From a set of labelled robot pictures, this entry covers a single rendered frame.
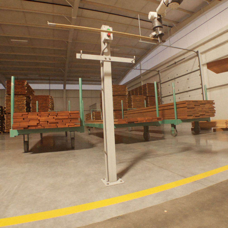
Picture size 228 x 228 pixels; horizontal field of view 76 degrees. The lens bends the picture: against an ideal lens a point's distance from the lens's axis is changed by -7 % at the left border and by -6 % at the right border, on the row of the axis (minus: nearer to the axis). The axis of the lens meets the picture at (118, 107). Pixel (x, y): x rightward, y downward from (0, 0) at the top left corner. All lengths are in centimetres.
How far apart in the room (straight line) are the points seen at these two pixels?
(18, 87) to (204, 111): 947
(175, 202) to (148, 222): 24
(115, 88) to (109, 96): 975
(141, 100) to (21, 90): 792
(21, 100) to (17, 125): 792
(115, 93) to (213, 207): 1024
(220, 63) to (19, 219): 168
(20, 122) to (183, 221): 228
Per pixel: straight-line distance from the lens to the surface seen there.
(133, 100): 1135
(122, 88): 1116
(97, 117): 1040
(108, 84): 127
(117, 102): 1088
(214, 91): 1076
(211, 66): 148
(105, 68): 130
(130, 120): 276
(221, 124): 502
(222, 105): 1039
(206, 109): 404
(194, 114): 375
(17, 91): 1047
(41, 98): 1027
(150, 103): 1212
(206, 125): 532
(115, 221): 89
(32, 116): 254
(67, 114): 251
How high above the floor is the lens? 50
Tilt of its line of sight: 4 degrees up
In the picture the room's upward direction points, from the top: 3 degrees counter-clockwise
